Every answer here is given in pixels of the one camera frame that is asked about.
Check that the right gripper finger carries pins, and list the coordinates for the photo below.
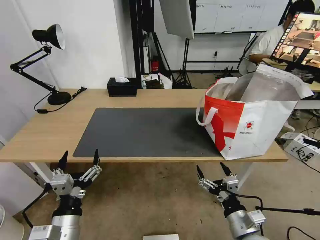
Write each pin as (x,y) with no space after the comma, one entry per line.
(200,175)
(226,170)

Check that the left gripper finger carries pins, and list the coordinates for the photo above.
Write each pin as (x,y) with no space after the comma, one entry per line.
(96,160)
(63,161)

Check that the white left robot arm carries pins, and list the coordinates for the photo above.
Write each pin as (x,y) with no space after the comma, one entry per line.
(62,228)

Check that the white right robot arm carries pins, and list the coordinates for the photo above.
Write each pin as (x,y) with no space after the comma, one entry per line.
(240,225)

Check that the white and red takeout bag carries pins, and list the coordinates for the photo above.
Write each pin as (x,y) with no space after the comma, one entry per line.
(262,125)

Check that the white table leg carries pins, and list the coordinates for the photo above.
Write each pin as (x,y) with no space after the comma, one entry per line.
(37,175)
(246,175)

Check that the black desk mat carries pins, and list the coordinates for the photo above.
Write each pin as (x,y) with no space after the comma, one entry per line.
(137,132)

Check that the black stand rod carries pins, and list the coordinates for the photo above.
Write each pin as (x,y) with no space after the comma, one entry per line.
(287,209)

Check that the white round object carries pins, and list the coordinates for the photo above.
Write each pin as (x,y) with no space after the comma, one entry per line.
(10,225)

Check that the black desk lamp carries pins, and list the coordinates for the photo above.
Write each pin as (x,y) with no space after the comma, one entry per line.
(58,98)

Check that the black tissue box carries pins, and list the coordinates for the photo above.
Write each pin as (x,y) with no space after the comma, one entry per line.
(120,90)

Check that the white robot front shell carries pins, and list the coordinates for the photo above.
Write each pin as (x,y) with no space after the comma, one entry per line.
(161,237)

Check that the white printed cardboard box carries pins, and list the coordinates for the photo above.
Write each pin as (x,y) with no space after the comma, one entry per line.
(296,146)

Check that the white tissue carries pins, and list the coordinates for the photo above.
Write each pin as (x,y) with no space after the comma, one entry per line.
(122,79)

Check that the cluttered floor box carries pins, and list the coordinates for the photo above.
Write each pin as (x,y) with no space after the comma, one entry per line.
(153,82)

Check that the red canister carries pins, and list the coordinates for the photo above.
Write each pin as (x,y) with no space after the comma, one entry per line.
(155,66)

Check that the black light stand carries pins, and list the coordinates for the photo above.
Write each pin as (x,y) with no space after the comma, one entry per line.
(186,62)

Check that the person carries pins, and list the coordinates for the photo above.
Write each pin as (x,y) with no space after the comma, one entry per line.
(265,42)

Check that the whiteboard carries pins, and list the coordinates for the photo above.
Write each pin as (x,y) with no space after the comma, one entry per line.
(225,17)

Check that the computer monitor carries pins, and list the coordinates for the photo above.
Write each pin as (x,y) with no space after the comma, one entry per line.
(300,32)

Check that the white softbox panel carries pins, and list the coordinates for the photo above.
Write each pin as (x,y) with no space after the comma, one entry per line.
(177,17)

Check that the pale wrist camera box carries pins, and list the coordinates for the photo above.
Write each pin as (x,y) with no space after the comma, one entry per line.
(231,185)
(61,185)

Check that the black metal rack frame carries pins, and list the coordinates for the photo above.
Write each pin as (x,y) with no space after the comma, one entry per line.
(137,37)

